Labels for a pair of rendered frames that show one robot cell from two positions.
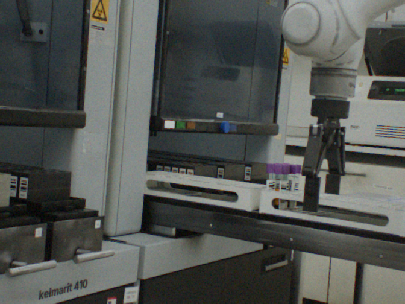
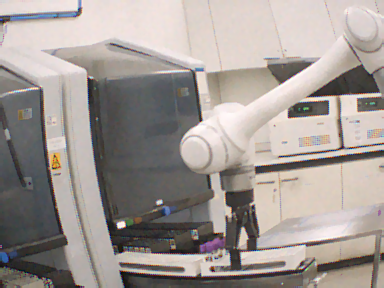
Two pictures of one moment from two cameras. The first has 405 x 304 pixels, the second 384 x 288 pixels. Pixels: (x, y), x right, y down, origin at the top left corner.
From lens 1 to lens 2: 0.30 m
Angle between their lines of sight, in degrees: 1
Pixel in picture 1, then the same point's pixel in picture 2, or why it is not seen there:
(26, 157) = (45, 260)
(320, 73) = (226, 174)
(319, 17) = (208, 147)
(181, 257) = not seen: outside the picture
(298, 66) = (233, 94)
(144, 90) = (96, 205)
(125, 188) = (105, 271)
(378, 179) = (305, 179)
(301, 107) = not seen: hidden behind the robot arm
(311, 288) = not seen: hidden behind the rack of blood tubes
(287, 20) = (184, 152)
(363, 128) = (290, 142)
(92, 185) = (85, 275)
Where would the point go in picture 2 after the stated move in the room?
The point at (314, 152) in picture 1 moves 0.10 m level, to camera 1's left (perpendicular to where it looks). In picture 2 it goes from (232, 235) to (192, 241)
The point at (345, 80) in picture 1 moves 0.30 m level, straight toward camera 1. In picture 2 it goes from (246, 175) to (235, 193)
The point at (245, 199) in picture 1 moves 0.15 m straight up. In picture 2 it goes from (190, 270) to (182, 223)
